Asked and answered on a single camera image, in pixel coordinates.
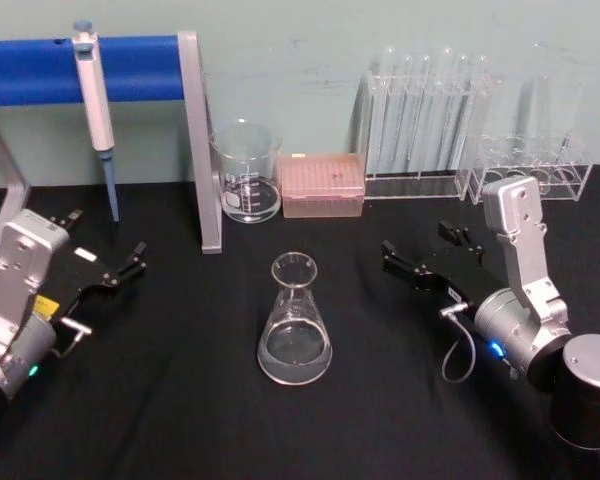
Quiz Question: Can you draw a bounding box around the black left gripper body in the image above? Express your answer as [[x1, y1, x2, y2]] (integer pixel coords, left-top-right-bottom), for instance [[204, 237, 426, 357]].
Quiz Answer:
[[32, 227, 120, 331]]

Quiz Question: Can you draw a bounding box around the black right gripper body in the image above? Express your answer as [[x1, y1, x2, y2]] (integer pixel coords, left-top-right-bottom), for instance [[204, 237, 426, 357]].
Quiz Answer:
[[413, 238, 507, 322]]

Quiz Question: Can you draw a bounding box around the tall clear acrylic tube rack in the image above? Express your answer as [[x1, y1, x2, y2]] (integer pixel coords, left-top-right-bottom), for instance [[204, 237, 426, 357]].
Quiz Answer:
[[353, 72, 497, 202]]

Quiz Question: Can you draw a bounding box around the low clear acrylic tube rack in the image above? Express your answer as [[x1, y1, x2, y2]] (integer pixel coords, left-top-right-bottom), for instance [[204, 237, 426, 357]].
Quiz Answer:
[[466, 133, 594, 205]]

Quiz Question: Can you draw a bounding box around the pink pipette tip box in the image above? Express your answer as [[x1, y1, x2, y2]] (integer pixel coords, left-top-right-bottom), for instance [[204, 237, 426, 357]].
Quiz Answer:
[[277, 151, 367, 220]]

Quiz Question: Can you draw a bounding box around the white and blue pipette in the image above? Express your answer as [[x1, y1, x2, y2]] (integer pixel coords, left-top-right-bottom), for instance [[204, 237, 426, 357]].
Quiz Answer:
[[71, 19, 122, 223]]

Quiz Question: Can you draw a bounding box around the clear glass test tube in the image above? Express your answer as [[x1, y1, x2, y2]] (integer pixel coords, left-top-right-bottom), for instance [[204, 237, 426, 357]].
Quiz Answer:
[[382, 44, 399, 176], [455, 52, 471, 176], [472, 52, 489, 176], [400, 53, 417, 176], [416, 52, 433, 176], [438, 45, 455, 176]]

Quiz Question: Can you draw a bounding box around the clear glass conical flask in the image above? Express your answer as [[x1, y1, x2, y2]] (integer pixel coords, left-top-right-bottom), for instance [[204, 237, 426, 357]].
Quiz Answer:
[[256, 252, 334, 387]]

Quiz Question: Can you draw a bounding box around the clear glass beaker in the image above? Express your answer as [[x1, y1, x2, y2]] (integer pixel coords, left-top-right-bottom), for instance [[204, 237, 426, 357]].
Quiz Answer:
[[208, 118, 284, 225]]

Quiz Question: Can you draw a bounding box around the tall clear glass cylinder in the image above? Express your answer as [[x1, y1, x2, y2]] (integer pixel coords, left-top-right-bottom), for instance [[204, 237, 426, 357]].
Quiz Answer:
[[517, 43, 582, 166]]

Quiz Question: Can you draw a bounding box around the blue bar pipette stand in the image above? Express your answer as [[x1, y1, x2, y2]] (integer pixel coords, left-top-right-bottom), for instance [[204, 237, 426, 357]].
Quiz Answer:
[[0, 30, 225, 257]]

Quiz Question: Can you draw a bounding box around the black table cloth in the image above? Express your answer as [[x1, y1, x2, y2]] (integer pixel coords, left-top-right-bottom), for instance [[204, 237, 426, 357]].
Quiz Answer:
[[0, 162, 600, 480]]

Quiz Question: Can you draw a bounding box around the thin right gripper cable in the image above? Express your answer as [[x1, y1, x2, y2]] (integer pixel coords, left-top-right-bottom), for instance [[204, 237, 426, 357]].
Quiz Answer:
[[440, 306, 482, 384]]

